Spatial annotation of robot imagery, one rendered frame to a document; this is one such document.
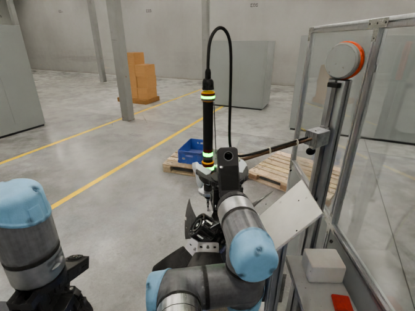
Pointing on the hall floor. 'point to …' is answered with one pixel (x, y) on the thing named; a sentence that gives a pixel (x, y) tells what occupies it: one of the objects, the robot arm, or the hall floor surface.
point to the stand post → (272, 286)
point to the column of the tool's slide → (310, 236)
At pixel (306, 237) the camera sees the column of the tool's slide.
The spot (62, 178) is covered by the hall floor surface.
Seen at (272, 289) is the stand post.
